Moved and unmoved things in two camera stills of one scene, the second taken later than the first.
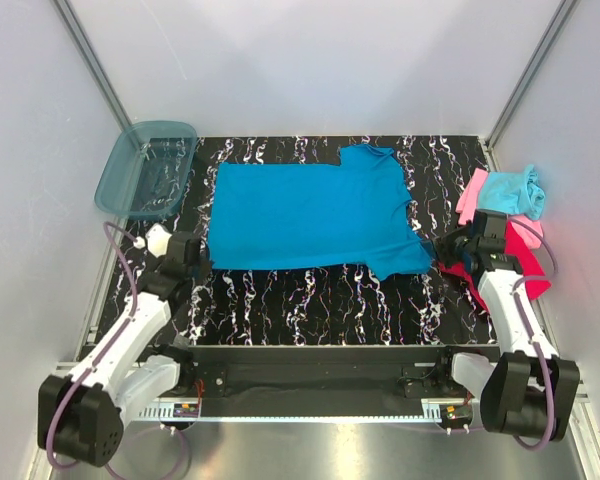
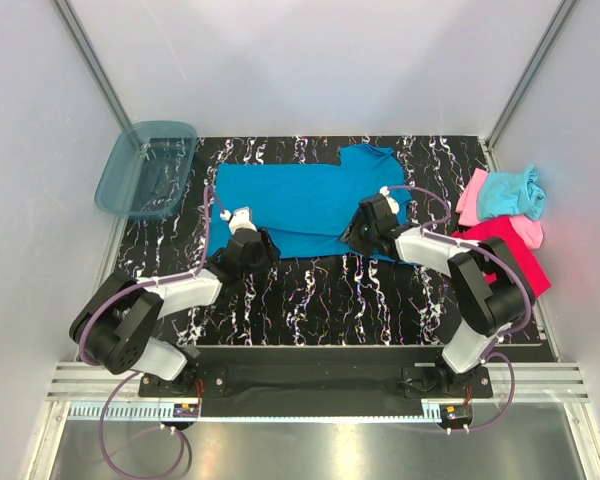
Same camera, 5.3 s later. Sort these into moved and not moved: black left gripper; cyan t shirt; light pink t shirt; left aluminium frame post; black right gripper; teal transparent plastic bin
Moved: black right gripper; black left gripper
Not moved: light pink t shirt; cyan t shirt; left aluminium frame post; teal transparent plastic bin
